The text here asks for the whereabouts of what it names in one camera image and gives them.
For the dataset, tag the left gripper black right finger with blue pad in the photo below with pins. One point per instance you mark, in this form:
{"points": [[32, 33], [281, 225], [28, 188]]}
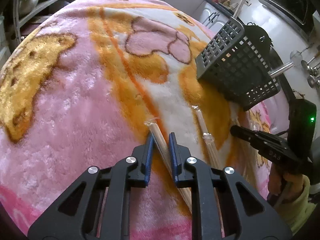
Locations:
{"points": [[223, 204]]}

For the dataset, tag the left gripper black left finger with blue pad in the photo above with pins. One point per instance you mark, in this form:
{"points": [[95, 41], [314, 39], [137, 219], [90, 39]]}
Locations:
{"points": [[97, 204]]}

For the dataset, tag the chopsticks pair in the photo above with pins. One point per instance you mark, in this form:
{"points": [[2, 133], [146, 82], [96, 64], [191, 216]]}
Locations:
{"points": [[208, 140], [163, 148]]}

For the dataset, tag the black perforated utensil basket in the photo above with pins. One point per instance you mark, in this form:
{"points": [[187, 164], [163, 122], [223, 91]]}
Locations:
{"points": [[236, 62]]}

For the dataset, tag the yellow-green sleeve forearm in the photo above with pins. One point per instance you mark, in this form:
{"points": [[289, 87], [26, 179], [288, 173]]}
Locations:
{"points": [[296, 212]]}

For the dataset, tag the person's right hand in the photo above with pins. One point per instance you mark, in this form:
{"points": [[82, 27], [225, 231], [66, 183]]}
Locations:
{"points": [[274, 183]]}

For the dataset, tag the hanging steel ladle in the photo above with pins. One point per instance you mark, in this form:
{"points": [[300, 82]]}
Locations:
{"points": [[306, 64]]}

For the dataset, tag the hanging steel strainer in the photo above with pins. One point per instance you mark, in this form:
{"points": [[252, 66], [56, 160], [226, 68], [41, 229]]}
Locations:
{"points": [[296, 56]]}

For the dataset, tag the pink orange cartoon blanket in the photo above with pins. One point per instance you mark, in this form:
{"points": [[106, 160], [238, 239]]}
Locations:
{"points": [[79, 90]]}

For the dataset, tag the black range hood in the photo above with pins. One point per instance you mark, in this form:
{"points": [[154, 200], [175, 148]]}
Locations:
{"points": [[297, 13]]}

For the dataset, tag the chopsticks standing in basket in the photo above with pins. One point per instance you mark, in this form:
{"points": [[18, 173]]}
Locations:
{"points": [[238, 9]]}

